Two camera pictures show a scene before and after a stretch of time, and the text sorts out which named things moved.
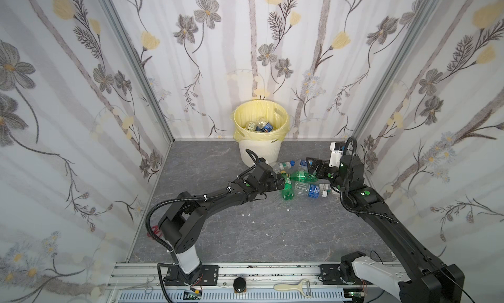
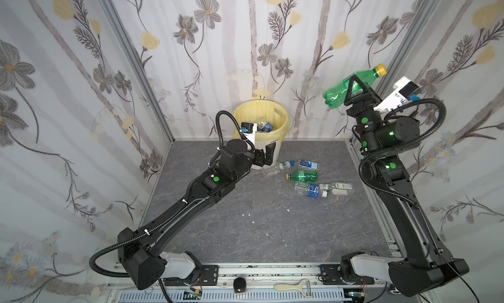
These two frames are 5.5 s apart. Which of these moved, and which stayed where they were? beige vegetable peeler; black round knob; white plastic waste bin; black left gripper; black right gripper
Moved: black right gripper; black left gripper
Stayed: white plastic waste bin; black round knob; beige vegetable peeler
